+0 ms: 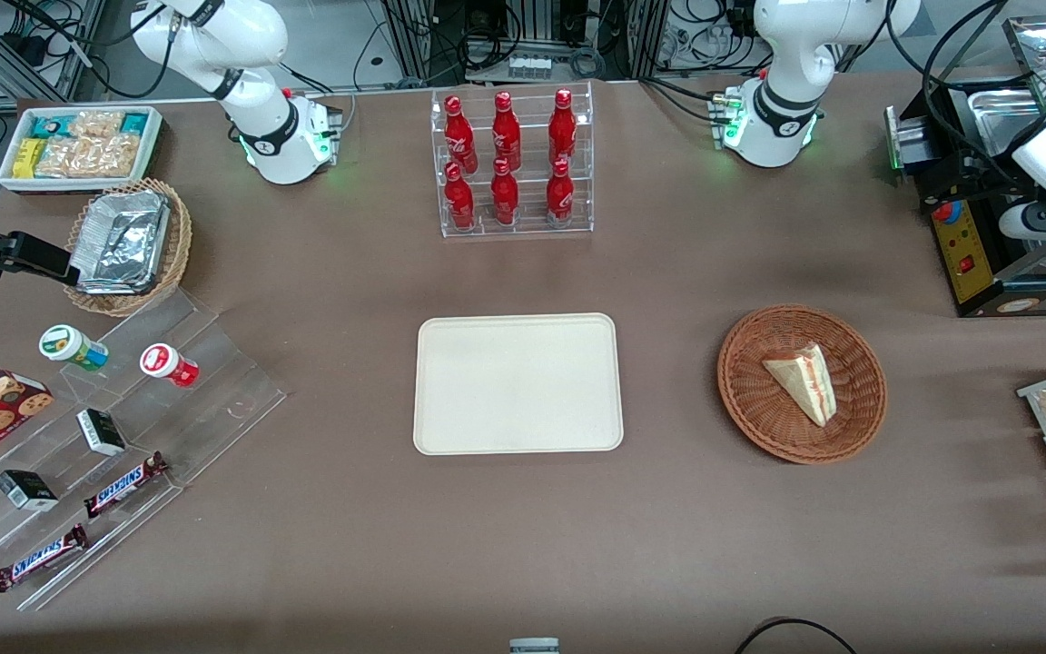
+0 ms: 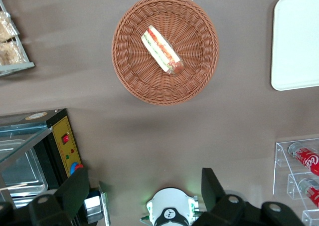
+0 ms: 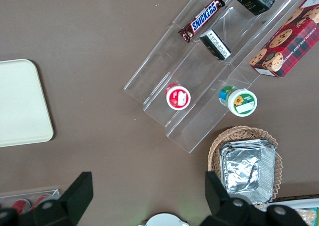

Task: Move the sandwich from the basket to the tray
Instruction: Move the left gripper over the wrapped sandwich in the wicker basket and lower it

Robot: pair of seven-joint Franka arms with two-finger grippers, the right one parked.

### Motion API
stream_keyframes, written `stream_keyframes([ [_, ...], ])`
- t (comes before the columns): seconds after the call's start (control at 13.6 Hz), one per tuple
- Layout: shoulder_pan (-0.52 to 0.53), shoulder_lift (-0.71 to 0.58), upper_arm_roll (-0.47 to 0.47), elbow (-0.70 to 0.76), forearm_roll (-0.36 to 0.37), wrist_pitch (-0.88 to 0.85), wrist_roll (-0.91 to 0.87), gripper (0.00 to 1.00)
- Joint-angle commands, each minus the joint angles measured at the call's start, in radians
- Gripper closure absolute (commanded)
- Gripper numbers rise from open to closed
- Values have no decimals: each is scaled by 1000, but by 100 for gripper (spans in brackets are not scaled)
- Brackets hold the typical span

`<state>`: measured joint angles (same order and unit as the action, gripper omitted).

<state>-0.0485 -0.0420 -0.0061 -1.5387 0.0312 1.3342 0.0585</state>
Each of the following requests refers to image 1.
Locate light tan wicker basket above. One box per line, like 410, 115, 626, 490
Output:
64, 178, 192, 317

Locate beige plastic tray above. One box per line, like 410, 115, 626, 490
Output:
413, 313, 624, 455

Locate brown wicker basket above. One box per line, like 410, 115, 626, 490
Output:
717, 304, 888, 465

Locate triangular wrapped sandwich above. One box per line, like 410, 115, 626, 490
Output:
762, 342, 838, 428

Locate white plastic snack bin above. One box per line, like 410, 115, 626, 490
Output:
0, 105, 163, 194

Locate stacked aluminium foil trays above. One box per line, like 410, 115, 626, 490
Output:
69, 191, 172, 295

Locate green lidded yogurt cup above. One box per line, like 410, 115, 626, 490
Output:
39, 324, 110, 372

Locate yellow snack packet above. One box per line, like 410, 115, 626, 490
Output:
12, 138, 48, 179

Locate large clear cracker bag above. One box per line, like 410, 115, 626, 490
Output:
35, 134, 142, 179

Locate small clear cracker bag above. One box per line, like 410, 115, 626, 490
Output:
69, 110, 125, 138

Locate red lidded yogurt cup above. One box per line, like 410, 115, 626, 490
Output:
140, 343, 200, 389

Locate small black carton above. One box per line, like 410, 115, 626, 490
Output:
76, 409, 127, 457
0, 470, 60, 512

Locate clear acrylic stepped shelf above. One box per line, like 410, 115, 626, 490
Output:
0, 289, 288, 611

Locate Snickers chocolate bar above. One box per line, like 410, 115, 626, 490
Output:
84, 451, 170, 520
0, 524, 90, 593

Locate red aluminium drink bottle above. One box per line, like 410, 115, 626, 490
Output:
546, 159, 576, 224
490, 157, 520, 226
444, 162, 477, 231
491, 91, 522, 172
548, 88, 577, 169
444, 94, 479, 175

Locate clear acrylic bottle rack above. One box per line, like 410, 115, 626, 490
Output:
430, 82, 595, 239

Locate black machine with yellow panel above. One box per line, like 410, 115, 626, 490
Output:
884, 77, 1046, 319

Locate aluminium frame rack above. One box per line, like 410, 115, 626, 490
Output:
380, 0, 753, 84

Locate black cable loop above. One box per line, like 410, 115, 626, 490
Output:
734, 617, 860, 654

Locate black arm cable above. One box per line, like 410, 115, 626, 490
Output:
884, 0, 1046, 187

